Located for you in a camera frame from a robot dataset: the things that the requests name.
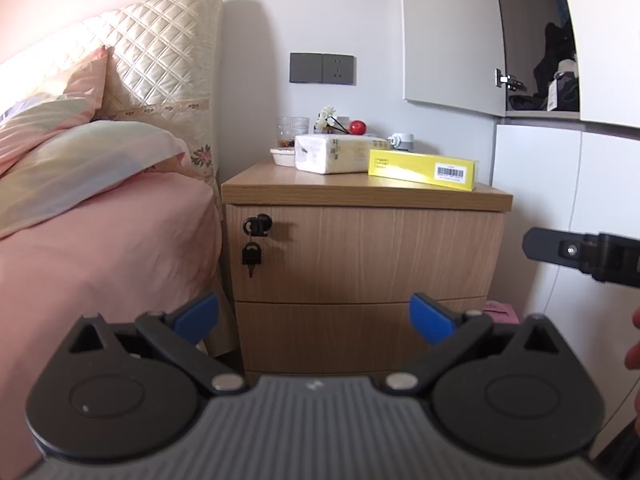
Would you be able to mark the yellow cardboard box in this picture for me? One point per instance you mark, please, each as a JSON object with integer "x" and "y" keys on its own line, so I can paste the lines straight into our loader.
{"x": 410, "y": 167}

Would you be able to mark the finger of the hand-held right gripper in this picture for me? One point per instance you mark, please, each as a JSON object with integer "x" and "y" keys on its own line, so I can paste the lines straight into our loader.
{"x": 547, "y": 245}

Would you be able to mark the glass cup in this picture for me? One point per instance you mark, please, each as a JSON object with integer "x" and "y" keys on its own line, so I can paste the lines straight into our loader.
{"x": 294, "y": 130}

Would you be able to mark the white flowers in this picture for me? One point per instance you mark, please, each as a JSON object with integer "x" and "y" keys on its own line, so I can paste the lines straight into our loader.
{"x": 327, "y": 117}

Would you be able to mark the metal door hinge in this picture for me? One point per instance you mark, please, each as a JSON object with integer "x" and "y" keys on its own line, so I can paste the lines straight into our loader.
{"x": 507, "y": 80}

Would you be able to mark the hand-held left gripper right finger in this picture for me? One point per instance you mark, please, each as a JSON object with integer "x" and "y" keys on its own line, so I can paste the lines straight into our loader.
{"x": 430, "y": 317}

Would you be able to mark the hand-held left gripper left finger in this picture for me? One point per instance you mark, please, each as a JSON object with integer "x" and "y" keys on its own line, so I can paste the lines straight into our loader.
{"x": 197, "y": 317}

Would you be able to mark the black drawer lock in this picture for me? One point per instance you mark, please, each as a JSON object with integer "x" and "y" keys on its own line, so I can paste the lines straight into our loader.
{"x": 257, "y": 225}

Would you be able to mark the hanging black key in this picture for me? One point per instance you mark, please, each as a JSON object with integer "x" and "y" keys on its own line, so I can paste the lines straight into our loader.
{"x": 251, "y": 255}

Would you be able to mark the white wardrobe door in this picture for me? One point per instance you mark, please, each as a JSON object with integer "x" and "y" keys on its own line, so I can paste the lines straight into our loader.
{"x": 450, "y": 35}

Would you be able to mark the dark clothes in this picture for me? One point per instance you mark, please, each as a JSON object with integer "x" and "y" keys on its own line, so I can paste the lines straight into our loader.
{"x": 560, "y": 60}

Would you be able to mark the red apple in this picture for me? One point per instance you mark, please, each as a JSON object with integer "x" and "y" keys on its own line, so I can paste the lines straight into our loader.
{"x": 358, "y": 127}

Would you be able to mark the person's right hand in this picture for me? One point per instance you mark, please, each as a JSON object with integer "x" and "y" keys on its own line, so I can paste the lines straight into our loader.
{"x": 632, "y": 352}

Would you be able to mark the white tissue pack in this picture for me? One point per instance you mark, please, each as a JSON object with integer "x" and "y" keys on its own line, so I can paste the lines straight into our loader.
{"x": 325, "y": 155}

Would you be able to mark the grey wall socket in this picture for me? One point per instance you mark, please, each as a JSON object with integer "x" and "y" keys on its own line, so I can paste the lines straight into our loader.
{"x": 340, "y": 69}

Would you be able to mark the grey wall switch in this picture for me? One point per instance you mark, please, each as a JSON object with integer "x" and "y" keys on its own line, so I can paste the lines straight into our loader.
{"x": 306, "y": 67}

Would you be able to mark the white dish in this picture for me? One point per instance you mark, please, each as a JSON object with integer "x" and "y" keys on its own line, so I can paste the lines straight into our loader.
{"x": 282, "y": 156}

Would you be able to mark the white cabinet door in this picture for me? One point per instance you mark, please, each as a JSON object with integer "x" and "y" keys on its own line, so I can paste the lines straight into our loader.
{"x": 535, "y": 180}

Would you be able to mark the wooden drawer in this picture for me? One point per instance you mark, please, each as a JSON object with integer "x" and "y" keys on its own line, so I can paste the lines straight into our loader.
{"x": 325, "y": 335}
{"x": 375, "y": 250}

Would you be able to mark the striped pastel pillow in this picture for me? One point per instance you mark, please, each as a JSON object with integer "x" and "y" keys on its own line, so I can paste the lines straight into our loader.
{"x": 80, "y": 170}

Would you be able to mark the white pump dispenser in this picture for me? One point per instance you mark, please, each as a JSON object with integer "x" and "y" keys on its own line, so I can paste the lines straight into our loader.
{"x": 402, "y": 141}

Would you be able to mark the pink box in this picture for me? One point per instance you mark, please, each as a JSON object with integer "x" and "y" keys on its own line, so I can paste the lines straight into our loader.
{"x": 502, "y": 312}

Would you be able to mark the pink pillow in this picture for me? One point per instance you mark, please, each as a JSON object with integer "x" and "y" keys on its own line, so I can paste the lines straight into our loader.
{"x": 55, "y": 95}

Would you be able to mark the quilted cream headboard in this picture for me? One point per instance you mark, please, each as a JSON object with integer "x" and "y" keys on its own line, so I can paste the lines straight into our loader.
{"x": 160, "y": 60}

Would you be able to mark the wooden nightstand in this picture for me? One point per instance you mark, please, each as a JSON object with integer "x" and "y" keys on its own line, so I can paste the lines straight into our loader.
{"x": 350, "y": 187}

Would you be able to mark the pink bed sheet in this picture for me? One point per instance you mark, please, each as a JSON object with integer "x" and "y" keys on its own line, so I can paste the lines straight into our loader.
{"x": 100, "y": 270}

